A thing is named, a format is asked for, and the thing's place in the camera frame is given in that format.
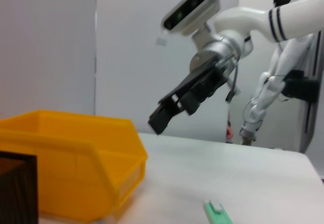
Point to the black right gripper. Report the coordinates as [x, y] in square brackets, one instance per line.
[197, 82]

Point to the green pen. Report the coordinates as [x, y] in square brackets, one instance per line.
[217, 215]

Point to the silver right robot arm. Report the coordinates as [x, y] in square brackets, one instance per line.
[291, 18]

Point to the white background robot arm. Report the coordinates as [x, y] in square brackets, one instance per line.
[288, 54]

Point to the black mesh pen holder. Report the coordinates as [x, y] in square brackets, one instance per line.
[17, 191]

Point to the small red object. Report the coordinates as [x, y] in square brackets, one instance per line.
[229, 132]

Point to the yellow plastic bin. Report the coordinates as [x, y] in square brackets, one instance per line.
[63, 170]

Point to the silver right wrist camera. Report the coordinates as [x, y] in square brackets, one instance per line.
[192, 6]

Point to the black mount box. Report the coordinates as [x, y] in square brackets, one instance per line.
[301, 87]

